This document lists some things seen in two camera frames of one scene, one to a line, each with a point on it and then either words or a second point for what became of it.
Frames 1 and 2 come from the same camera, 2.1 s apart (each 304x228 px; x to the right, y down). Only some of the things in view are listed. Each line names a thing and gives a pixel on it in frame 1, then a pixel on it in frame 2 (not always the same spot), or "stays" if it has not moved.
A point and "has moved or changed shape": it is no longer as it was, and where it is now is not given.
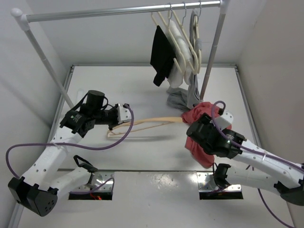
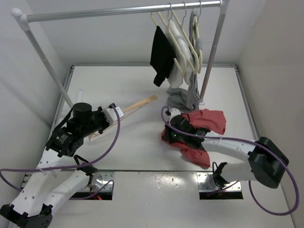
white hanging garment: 182,48 stays
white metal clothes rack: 22,20 stays
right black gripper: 205,120 -> 167,137
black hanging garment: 163,55 stays
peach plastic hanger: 161,121 -> 150,99
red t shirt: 201,155 has moved or changed shape
